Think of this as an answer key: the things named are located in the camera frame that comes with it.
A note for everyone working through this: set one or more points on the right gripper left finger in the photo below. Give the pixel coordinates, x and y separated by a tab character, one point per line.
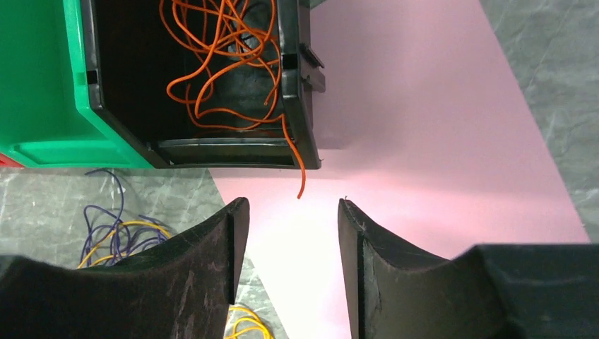
182	288

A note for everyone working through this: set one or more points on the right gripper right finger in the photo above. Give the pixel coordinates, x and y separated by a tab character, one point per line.
395	289

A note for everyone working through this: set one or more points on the black plastic bin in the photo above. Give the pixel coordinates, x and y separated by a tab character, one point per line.
206	83

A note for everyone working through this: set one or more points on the green plastic bin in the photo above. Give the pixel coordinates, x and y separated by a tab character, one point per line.
46	117

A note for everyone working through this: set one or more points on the red plastic bin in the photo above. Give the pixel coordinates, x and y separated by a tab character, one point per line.
8	162

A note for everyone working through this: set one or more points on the pink clipboard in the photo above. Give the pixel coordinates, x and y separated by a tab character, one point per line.
423	126

